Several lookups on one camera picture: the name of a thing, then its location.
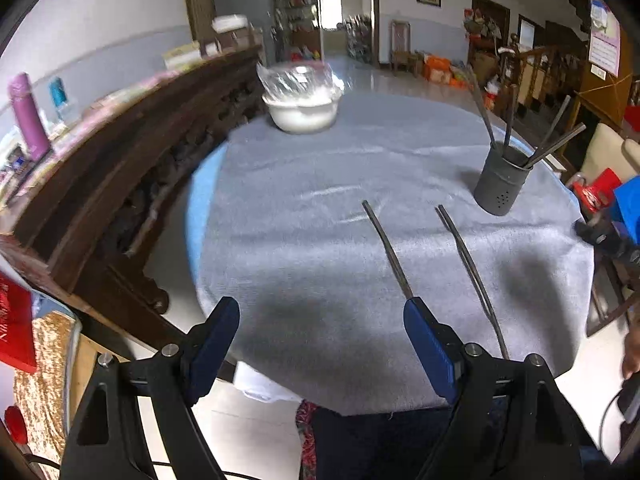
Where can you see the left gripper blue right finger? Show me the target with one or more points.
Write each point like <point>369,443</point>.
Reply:
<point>438,349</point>

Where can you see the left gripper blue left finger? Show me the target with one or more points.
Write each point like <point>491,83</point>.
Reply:
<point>206,346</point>

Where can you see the dark metal chopstick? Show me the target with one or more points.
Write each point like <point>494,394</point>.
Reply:
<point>551,148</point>
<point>478,99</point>
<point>475,278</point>
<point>549,132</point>
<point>391,256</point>
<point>510,112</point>

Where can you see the grey metal utensil holder cup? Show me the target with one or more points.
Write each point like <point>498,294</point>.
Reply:
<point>503,175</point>

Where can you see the grey towel table cloth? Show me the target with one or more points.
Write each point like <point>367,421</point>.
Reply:
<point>300,231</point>

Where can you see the red booklet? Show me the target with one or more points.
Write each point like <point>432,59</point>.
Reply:
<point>17,348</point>

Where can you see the dark carved wooden sideboard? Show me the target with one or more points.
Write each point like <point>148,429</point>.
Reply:
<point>82,225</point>

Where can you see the orange crate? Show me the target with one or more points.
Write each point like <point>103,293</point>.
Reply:
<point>437,70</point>

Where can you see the white bowl with plastic wrap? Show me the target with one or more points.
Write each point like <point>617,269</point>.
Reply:
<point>301,97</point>

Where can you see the purple thermos bottle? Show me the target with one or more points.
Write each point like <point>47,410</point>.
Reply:
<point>28,120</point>

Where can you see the wooden chair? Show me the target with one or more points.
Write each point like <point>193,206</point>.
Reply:
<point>400,45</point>

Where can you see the blue thermos bottle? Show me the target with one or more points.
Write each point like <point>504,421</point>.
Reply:
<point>57,92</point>

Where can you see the grey refrigerator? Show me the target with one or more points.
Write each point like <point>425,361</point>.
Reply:
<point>245,5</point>

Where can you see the pink wall calendar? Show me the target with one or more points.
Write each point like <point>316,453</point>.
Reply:
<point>604,42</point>

